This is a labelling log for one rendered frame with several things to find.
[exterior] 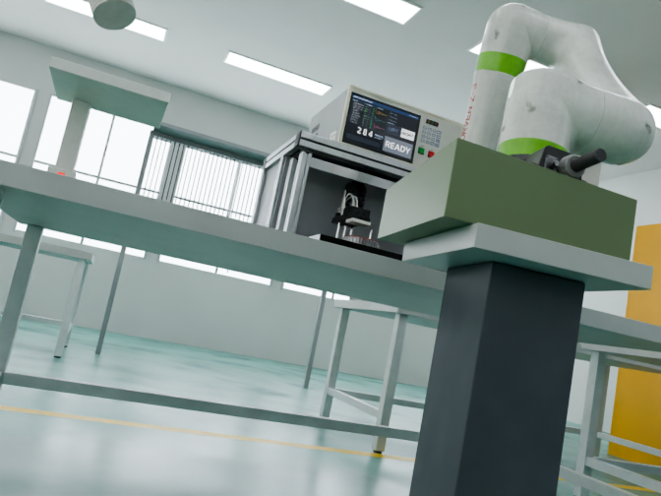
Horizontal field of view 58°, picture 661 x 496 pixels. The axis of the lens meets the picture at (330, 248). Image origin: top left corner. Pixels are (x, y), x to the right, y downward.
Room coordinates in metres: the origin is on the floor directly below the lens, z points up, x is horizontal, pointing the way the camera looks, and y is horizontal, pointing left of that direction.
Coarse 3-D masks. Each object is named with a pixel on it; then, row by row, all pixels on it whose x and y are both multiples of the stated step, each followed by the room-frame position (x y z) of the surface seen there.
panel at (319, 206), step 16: (288, 160) 1.89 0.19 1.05; (320, 176) 1.93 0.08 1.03; (336, 176) 1.95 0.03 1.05; (304, 192) 1.91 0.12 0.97; (320, 192) 1.93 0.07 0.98; (336, 192) 1.95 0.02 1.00; (352, 192) 1.97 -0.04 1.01; (368, 192) 1.99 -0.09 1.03; (384, 192) 2.01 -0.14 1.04; (304, 208) 1.92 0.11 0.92; (320, 208) 1.93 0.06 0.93; (336, 208) 1.95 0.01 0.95; (368, 208) 1.99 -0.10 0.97; (272, 224) 1.88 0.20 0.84; (304, 224) 1.92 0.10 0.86; (320, 224) 1.94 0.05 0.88; (336, 224) 1.96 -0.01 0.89; (384, 240) 2.02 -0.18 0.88
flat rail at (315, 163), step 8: (312, 160) 1.75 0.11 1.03; (320, 160) 1.76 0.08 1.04; (320, 168) 1.76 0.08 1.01; (328, 168) 1.77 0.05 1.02; (336, 168) 1.78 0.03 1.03; (344, 168) 1.79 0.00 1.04; (344, 176) 1.79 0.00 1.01; (352, 176) 1.80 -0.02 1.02; (360, 176) 1.81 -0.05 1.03; (368, 176) 1.81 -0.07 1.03; (368, 184) 1.82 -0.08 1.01; (376, 184) 1.83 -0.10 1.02; (384, 184) 1.83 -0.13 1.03; (392, 184) 1.84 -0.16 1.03
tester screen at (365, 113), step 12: (360, 96) 1.83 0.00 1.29; (360, 108) 1.83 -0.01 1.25; (372, 108) 1.84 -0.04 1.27; (384, 108) 1.86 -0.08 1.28; (348, 120) 1.82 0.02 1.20; (360, 120) 1.83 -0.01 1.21; (372, 120) 1.84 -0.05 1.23; (384, 120) 1.86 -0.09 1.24; (396, 120) 1.87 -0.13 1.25; (408, 120) 1.89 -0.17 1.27; (348, 132) 1.82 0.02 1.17; (384, 132) 1.86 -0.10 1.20; (360, 144) 1.84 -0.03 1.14
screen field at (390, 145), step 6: (390, 138) 1.87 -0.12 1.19; (384, 144) 1.86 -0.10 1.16; (390, 144) 1.87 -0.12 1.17; (396, 144) 1.88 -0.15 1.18; (402, 144) 1.88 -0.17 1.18; (408, 144) 1.89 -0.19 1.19; (384, 150) 1.86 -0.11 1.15; (390, 150) 1.87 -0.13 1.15; (396, 150) 1.88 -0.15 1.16; (402, 150) 1.89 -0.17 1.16; (408, 150) 1.89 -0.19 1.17; (408, 156) 1.89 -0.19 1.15
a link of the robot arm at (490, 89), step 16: (480, 80) 1.36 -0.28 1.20; (496, 80) 1.34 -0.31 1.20; (480, 96) 1.36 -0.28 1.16; (496, 96) 1.35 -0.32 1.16; (480, 112) 1.37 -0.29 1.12; (496, 112) 1.36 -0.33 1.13; (464, 128) 1.40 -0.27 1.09; (480, 128) 1.37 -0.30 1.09; (496, 128) 1.38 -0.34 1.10; (480, 144) 1.38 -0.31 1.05; (496, 144) 1.40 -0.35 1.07
